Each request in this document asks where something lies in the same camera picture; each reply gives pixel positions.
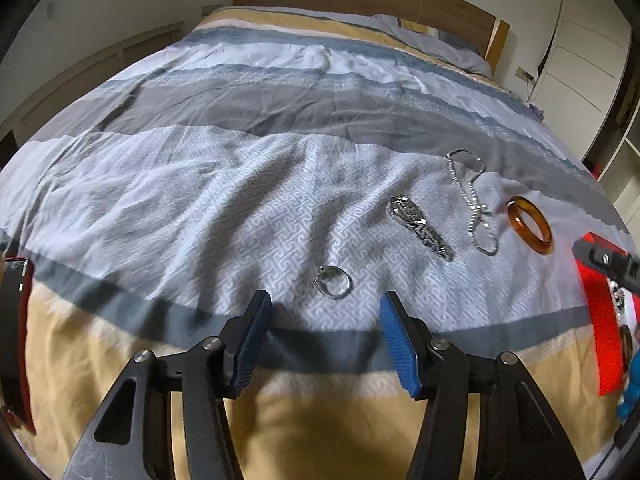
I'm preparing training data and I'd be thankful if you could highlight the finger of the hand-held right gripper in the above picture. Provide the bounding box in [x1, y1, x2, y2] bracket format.
[617, 330, 640, 421]
[574, 237, 640, 293]

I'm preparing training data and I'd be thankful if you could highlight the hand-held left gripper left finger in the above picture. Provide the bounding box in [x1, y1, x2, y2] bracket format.
[62, 290, 272, 480]

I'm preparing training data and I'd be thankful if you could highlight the black and white bead bracelet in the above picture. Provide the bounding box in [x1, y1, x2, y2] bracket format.
[611, 282, 632, 318]

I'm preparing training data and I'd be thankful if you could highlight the grey pillow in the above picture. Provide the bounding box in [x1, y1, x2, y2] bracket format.
[372, 14, 493, 78]

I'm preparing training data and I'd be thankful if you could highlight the red shallow cardboard box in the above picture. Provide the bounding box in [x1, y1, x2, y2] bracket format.
[577, 232, 640, 396]

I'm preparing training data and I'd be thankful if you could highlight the open wardrobe shelf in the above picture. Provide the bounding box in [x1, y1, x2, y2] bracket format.
[590, 80, 640, 221]

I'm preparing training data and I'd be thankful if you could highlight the silver wristwatch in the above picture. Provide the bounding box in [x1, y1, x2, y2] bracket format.
[390, 194, 455, 262]

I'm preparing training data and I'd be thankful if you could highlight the amber orange bangle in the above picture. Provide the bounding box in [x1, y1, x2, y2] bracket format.
[506, 196, 554, 256]

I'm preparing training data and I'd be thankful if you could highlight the silver ring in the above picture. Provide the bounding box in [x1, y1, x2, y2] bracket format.
[313, 266, 354, 300]

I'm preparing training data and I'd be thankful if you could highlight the silver chain necklace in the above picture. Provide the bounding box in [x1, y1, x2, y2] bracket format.
[445, 149, 499, 256]

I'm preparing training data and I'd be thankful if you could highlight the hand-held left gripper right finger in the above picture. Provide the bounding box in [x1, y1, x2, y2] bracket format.
[380, 291, 586, 480]

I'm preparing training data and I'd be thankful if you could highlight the olive brown bangle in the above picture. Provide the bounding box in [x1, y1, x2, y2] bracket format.
[620, 324, 635, 373]

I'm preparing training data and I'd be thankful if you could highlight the white wardrobe door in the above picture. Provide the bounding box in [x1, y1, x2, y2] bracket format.
[530, 15, 633, 161]

